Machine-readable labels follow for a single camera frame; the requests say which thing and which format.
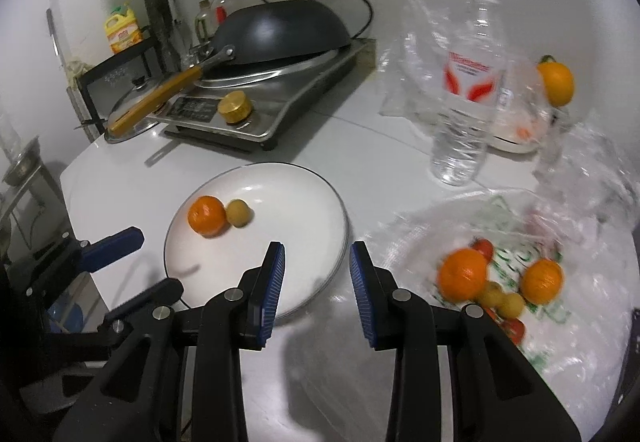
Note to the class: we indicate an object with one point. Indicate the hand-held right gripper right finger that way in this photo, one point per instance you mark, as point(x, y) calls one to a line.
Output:
point(361, 292)

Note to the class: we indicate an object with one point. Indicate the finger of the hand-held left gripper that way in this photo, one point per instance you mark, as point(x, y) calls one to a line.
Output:
point(145, 299)
point(115, 247)

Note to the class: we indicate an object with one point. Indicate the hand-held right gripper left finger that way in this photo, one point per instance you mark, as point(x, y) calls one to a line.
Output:
point(275, 282)

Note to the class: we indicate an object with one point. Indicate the white plate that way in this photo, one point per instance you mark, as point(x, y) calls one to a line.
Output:
point(280, 202)

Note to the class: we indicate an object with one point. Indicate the orange mandarin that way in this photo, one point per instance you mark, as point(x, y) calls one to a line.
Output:
point(557, 81)
point(462, 274)
point(205, 216)
point(542, 281)

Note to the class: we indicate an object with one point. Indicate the green printed plastic bag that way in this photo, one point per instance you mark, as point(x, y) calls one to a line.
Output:
point(550, 357)

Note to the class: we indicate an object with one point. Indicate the blue water jug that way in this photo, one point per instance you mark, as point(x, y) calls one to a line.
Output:
point(65, 317)

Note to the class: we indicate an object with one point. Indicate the small yellow fruit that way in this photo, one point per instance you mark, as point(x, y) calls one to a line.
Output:
point(511, 304)
point(490, 294)
point(239, 214)

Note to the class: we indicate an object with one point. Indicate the metal bowl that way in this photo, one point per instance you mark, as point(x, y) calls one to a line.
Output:
point(22, 166)

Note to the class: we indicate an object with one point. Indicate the red cherry tomato with stem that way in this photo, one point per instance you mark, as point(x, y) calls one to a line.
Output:
point(484, 249)

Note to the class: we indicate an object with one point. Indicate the glass pot lid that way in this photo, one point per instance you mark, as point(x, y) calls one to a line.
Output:
point(122, 96)

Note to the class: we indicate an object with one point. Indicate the silver induction cooker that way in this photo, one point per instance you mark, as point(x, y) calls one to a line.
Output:
point(280, 121)

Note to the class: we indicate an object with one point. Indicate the black kitchen rack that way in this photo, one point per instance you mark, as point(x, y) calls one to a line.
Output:
point(100, 86)

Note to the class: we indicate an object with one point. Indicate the clear plastic water bottle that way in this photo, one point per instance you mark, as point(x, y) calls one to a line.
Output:
point(470, 121)

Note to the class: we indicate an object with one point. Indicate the yellow oil bottle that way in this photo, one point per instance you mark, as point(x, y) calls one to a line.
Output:
point(125, 34)

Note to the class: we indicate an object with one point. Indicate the white rice cooker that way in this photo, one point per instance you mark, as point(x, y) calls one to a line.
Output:
point(515, 141)

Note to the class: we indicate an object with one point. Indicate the grey hanging utensil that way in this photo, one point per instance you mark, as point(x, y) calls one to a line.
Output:
point(55, 36)

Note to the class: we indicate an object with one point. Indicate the crumpled clear plastic bag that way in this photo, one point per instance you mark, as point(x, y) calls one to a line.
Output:
point(590, 171)

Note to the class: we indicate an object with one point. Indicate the red capped bottle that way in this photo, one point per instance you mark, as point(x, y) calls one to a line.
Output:
point(221, 6)

